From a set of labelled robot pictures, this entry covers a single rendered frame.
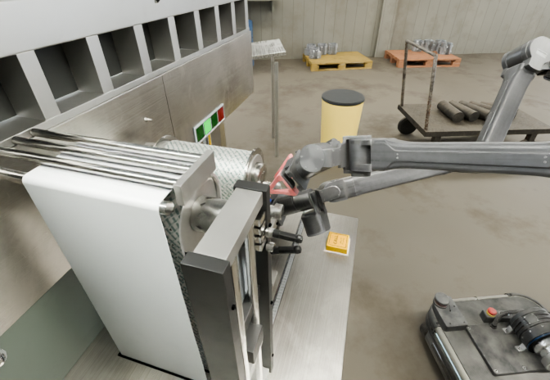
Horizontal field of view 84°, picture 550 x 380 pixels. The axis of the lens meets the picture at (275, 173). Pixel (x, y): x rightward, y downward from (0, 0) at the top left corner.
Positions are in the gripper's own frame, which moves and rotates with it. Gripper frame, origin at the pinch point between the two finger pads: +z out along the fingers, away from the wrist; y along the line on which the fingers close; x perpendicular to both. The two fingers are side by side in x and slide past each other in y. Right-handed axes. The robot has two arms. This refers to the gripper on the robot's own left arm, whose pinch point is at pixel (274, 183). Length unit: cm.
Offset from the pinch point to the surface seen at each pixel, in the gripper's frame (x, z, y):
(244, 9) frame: 49, 11, 85
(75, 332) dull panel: 4, 46, -37
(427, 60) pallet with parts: -160, -29, 627
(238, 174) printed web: 8.4, 2.4, -5.6
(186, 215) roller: 13.4, -3.1, -29.1
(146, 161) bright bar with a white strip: 23.8, -5.3, -29.1
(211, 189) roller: 12.6, -2.3, -20.2
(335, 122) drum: -56, 52, 215
